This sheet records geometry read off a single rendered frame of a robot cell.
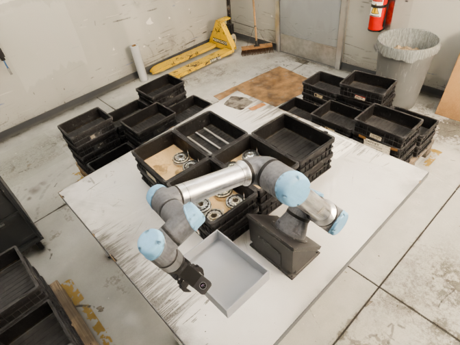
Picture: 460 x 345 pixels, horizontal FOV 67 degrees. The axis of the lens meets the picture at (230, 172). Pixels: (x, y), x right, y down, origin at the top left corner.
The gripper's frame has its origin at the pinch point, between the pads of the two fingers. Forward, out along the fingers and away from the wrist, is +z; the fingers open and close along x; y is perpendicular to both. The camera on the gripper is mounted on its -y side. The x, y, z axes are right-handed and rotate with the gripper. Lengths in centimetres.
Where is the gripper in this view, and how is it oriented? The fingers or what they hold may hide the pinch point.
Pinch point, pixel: (200, 286)
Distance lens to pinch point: 124.8
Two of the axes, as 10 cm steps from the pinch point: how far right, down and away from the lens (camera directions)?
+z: 2.9, 5.7, 7.7
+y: -7.2, -4.0, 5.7
